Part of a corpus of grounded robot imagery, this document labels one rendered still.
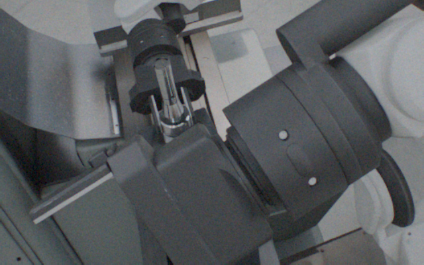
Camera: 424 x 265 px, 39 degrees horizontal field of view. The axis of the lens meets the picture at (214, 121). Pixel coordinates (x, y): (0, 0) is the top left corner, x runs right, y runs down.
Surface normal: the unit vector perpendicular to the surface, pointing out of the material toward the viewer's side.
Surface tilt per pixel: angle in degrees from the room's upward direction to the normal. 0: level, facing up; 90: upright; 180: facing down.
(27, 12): 0
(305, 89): 14
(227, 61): 0
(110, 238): 90
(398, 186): 53
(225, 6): 90
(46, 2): 0
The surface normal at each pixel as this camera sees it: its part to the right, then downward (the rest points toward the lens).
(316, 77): -0.35, -0.53
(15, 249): 0.21, 0.72
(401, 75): -0.64, 0.14
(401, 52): -0.59, -0.16
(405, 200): -0.51, 0.35
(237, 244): 0.09, 0.14
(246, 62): -0.13, -0.63
